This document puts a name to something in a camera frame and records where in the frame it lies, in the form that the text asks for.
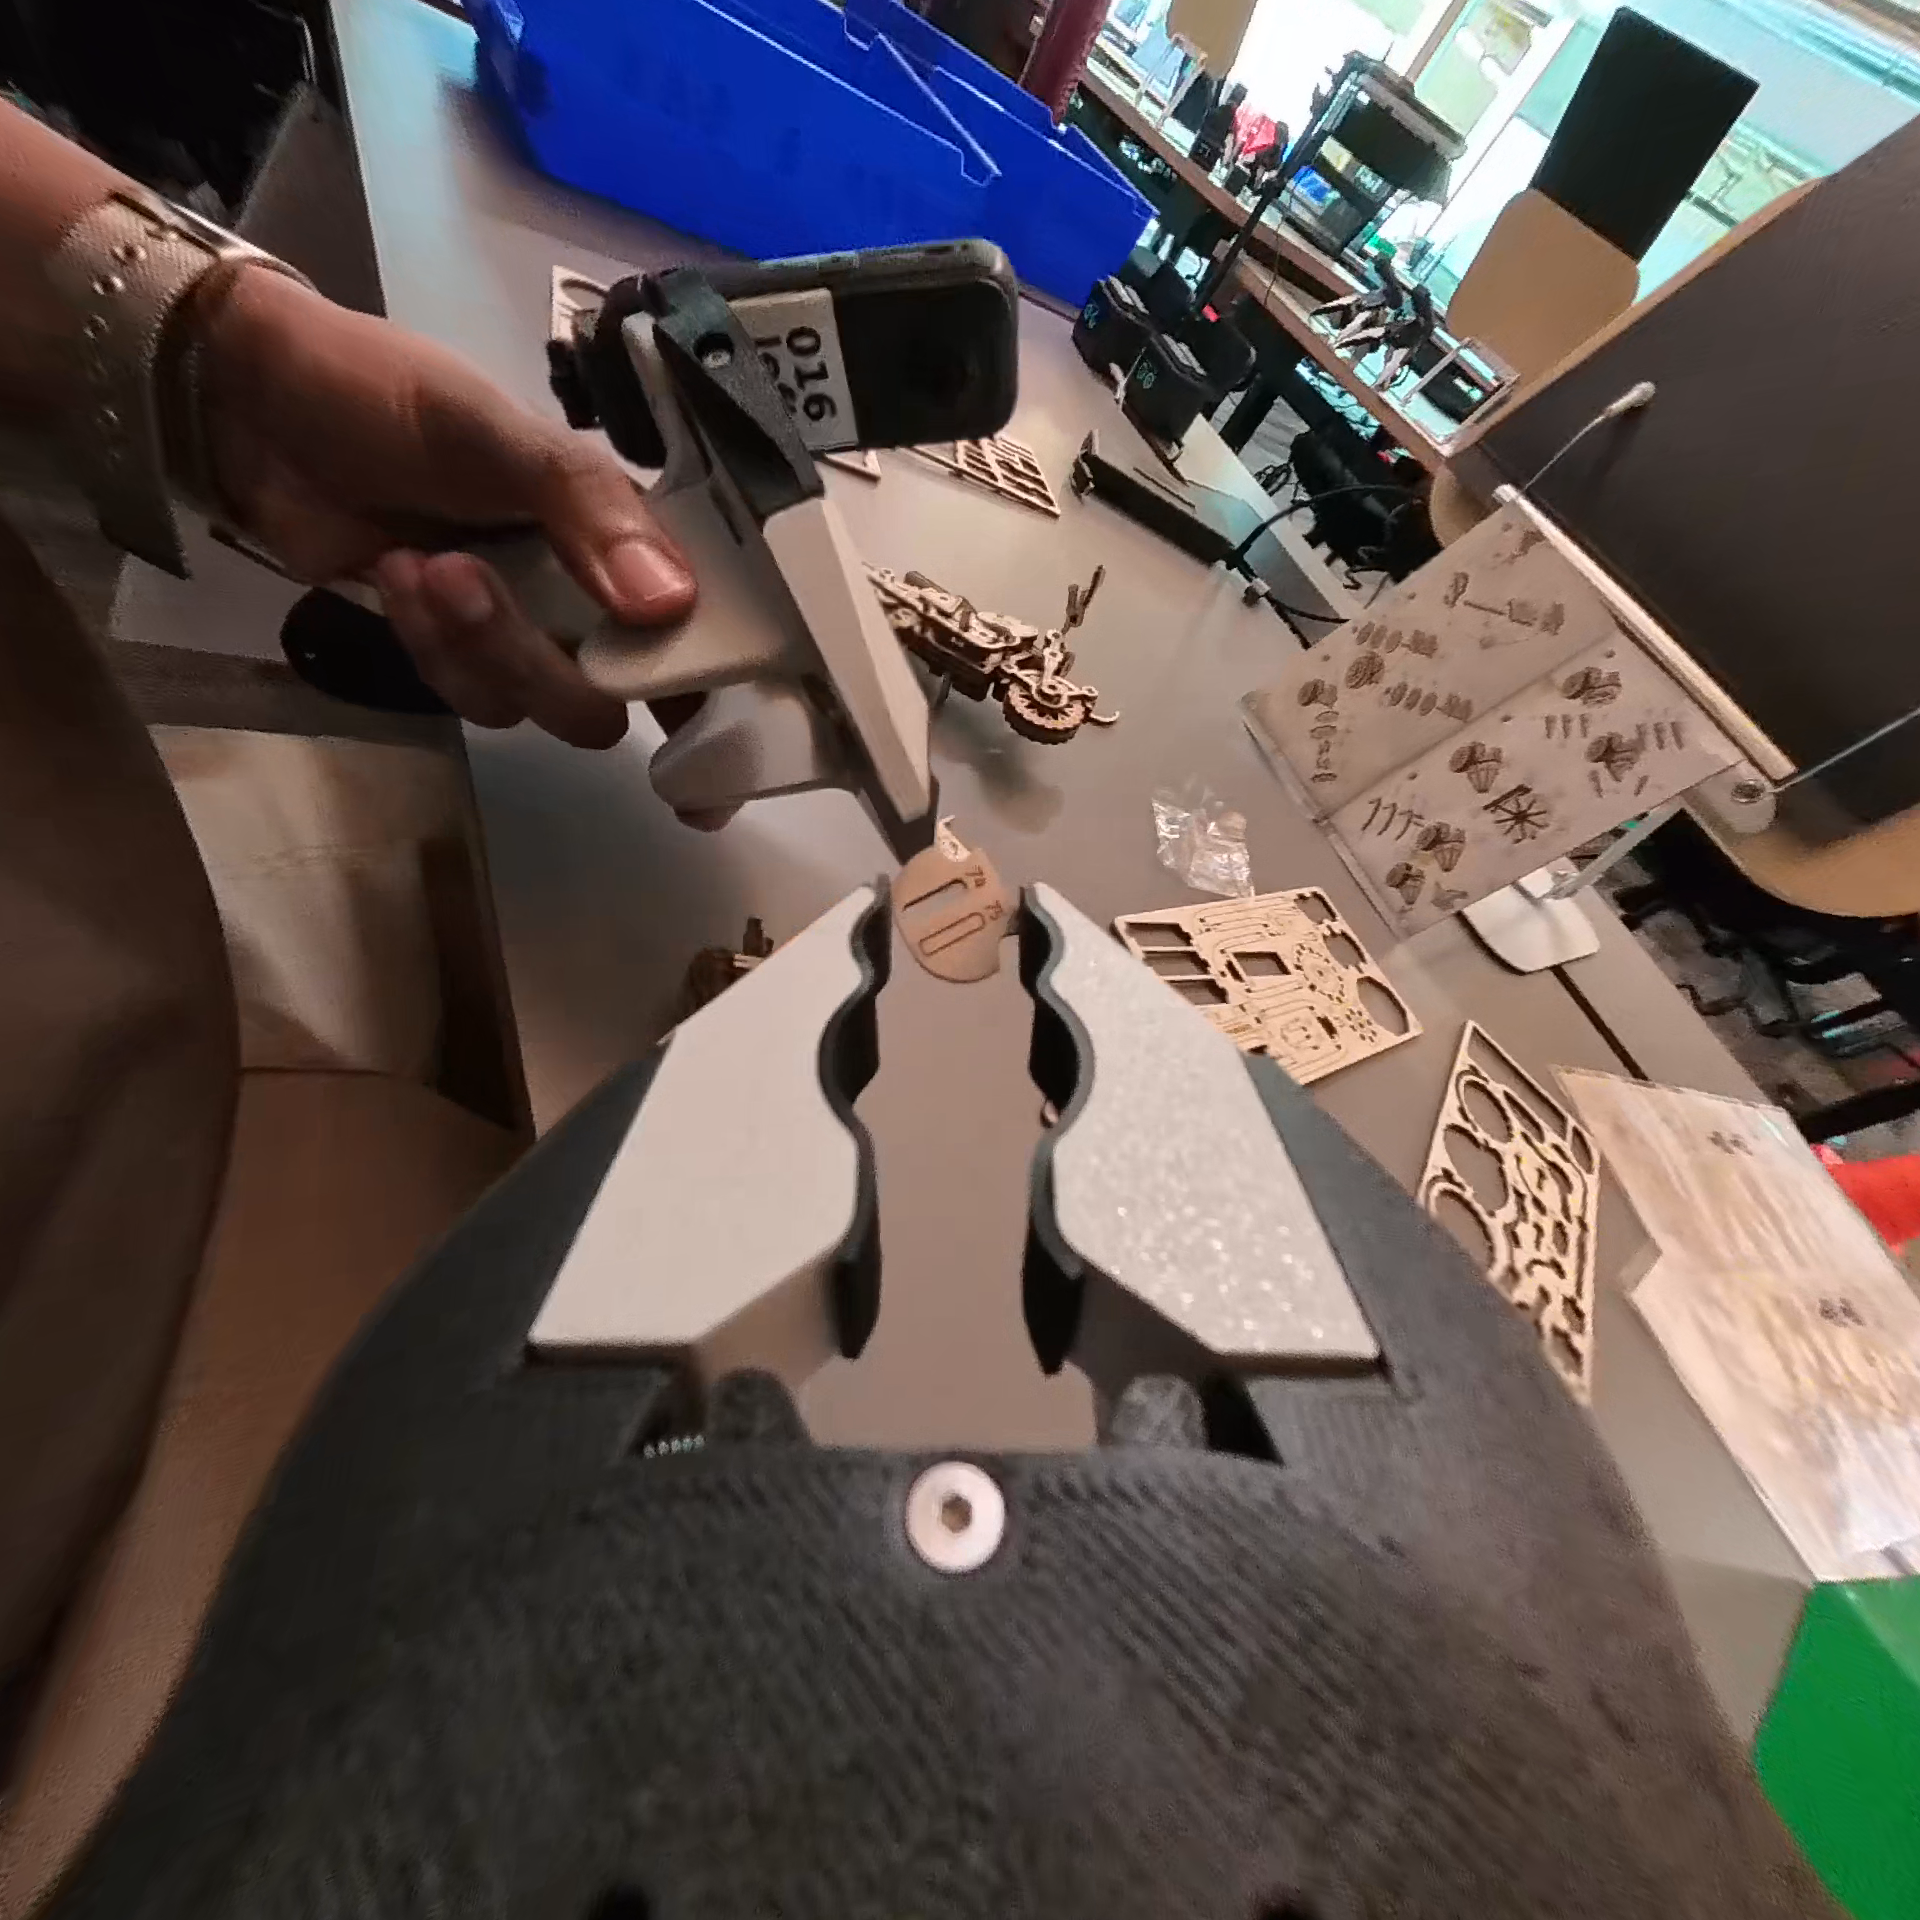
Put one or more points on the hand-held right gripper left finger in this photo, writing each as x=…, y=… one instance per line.
x=704, y=1201

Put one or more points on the round wooden tab piece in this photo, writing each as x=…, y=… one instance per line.
x=974, y=953

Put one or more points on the wooden trunk model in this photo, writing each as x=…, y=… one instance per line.
x=727, y=966

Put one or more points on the cluttered background table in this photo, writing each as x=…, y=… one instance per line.
x=1320, y=276

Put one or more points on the red item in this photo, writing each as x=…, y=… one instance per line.
x=1875, y=1201

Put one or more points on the open instruction booklet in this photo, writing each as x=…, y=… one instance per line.
x=1500, y=721

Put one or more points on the large wooden gear-hole sheet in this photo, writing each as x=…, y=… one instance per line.
x=1569, y=1162

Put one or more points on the person's left hand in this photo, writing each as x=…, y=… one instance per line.
x=422, y=464

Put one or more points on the person's brown shirt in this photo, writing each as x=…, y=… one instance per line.
x=105, y=1050

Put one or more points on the wooden sheet curved cutouts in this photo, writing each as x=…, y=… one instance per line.
x=1021, y=481

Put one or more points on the small slotted wooden sheet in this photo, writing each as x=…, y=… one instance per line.
x=1267, y=982

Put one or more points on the blue plastic bin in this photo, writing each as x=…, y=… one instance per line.
x=781, y=134

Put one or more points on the wooden-backed chair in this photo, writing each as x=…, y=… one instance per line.
x=1545, y=284

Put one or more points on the small clear plastic bag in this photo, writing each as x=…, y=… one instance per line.
x=1201, y=849

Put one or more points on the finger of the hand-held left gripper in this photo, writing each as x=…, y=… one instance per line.
x=862, y=674

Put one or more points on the black chair back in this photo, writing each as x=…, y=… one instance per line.
x=1652, y=120

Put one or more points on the loose paper instruction sheets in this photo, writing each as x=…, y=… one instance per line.
x=1724, y=1275

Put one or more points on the dark partition panel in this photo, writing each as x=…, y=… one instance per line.
x=1771, y=450

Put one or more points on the wooden motorcycle model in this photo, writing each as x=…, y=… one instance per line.
x=974, y=637

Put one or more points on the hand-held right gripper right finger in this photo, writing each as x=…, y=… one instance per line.
x=1201, y=1201

